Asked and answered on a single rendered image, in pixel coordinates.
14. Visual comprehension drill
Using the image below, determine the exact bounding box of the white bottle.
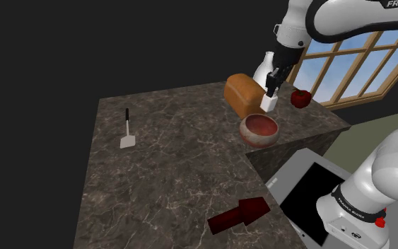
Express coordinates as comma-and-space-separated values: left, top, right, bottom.
252, 51, 276, 91

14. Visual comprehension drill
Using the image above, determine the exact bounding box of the red apple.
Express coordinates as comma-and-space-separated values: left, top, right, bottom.
290, 88, 312, 110

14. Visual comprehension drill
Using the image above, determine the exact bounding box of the small white cube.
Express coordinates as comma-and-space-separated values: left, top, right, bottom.
259, 93, 279, 113

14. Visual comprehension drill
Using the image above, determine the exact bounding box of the brown bread loaf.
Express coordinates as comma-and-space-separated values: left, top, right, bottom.
223, 72, 267, 120

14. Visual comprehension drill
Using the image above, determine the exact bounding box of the wooden framed window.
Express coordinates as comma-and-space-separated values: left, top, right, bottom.
286, 28, 398, 110

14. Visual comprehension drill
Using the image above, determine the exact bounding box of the red bowl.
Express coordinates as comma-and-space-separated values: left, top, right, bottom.
238, 113, 280, 149

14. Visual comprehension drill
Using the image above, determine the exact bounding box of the dark red angular block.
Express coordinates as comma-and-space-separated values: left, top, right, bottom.
206, 196, 271, 236

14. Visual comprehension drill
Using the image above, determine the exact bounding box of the white spatula with black handle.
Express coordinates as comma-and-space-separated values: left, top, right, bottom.
119, 108, 136, 150

